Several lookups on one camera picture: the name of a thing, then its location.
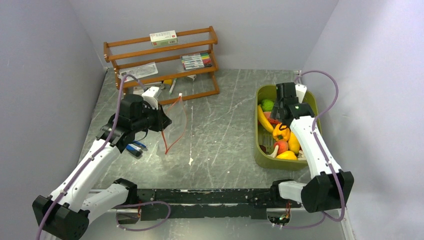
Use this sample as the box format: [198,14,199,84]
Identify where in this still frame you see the green white box top shelf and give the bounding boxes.
[149,30,178,48]

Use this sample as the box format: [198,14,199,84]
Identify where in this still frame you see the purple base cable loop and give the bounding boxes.
[115,201,173,232]

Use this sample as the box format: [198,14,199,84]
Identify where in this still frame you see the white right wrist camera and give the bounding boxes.
[295,83,307,103]

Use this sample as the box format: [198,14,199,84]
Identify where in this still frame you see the red orange toy peach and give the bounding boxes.
[273,140,289,156]

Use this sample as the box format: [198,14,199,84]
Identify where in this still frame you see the green white box bottom shelf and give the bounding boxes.
[132,86,146,96]

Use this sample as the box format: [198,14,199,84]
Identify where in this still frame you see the green toy lime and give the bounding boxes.
[260,99,275,112]

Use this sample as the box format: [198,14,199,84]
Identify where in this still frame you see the green capped white marker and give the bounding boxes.
[168,78,177,95]

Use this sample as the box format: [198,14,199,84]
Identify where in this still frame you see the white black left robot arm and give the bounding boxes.
[32,92,172,240]

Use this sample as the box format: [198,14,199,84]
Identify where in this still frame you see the blue black stapler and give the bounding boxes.
[126,141,148,159]

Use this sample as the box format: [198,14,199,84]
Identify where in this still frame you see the wooden three-tier shelf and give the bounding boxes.
[103,26,220,101]

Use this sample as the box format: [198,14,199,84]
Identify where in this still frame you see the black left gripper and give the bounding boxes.
[132,101,172,133]

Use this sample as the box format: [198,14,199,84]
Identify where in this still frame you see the orange toy bell pepper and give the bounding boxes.
[272,123,291,142]

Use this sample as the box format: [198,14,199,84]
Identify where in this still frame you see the yellow toy lemon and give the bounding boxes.
[287,131,301,155]

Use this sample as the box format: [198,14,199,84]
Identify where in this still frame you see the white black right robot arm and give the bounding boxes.
[269,82,354,213]

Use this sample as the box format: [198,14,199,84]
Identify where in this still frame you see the pink toy watermelon slice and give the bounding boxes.
[263,111,281,125]

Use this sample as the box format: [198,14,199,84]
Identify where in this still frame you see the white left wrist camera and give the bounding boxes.
[141,86,161,110]

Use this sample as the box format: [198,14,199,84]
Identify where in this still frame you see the white toy mushroom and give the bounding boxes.
[267,145,279,159]

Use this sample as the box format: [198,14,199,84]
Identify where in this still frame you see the clear zip bag orange zipper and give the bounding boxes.
[161,93,188,155]

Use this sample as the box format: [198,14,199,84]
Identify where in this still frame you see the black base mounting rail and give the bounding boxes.
[115,188,302,222]

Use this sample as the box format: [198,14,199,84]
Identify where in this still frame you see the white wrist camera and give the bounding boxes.
[141,86,161,110]
[295,83,307,103]

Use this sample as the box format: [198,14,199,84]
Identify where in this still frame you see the olive green plastic bin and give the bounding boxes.
[253,85,308,171]

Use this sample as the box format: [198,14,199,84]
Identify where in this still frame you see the coloured marker pen pack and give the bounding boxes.
[180,52,213,71]

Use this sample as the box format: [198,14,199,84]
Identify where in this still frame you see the yellow toy mango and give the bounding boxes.
[276,150,298,161]

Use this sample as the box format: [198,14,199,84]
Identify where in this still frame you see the green white box shelf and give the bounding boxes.
[149,30,178,48]
[132,86,146,96]

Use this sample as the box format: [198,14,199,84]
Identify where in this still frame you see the yellow toy banana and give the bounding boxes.
[257,105,274,133]

